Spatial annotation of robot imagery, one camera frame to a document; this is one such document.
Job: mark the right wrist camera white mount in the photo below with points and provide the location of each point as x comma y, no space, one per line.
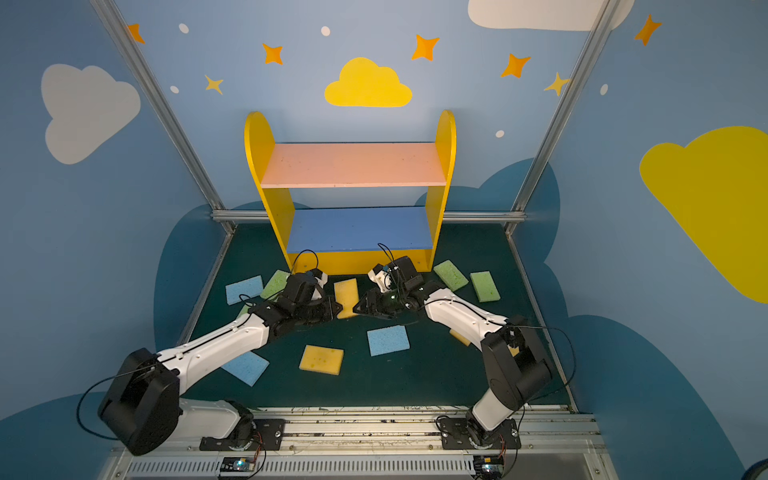
381,276

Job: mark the blue sponge far left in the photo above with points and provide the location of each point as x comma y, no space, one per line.
244,289

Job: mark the left green circuit board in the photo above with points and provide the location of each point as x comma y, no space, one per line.
237,466

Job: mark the green sponge right inner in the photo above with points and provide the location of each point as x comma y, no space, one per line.
450,275

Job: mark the right green circuit board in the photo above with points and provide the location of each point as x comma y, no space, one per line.
488,467

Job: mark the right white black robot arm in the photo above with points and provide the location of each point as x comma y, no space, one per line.
516,362

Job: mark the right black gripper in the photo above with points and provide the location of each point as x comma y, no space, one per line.
377,301

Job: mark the blue sponge centre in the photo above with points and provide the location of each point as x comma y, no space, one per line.
388,340

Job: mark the aluminium frame post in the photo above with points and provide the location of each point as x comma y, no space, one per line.
114,23
580,74

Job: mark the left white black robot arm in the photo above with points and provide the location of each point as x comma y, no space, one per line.
142,404

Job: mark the rear aluminium frame bar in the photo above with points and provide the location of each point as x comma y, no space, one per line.
375,213

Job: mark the right aluminium frame post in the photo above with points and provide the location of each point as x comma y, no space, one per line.
580,74

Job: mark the green circuit board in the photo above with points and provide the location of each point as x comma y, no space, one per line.
488,467
237,466

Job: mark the blue sponge near left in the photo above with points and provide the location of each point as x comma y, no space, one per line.
248,367

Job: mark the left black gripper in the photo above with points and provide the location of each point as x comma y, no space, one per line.
318,305

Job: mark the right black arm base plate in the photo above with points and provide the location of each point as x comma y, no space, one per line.
459,433

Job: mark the green sponge left upper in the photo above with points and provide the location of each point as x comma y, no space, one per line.
275,285

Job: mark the yellow sponge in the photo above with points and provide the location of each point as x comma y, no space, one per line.
346,294
460,337
321,360

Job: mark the blue sponge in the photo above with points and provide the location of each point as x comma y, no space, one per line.
388,340
244,289
248,367

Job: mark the left aluminium frame post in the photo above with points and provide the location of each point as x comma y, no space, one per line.
114,23

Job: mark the green sponge right outer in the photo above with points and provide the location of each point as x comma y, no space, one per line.
485,287

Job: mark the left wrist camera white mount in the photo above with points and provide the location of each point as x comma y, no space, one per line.
320,278

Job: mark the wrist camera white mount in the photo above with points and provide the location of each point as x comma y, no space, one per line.
381,276
320,278

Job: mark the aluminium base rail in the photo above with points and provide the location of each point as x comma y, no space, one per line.
383,443

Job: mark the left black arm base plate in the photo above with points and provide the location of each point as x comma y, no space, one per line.
264,434

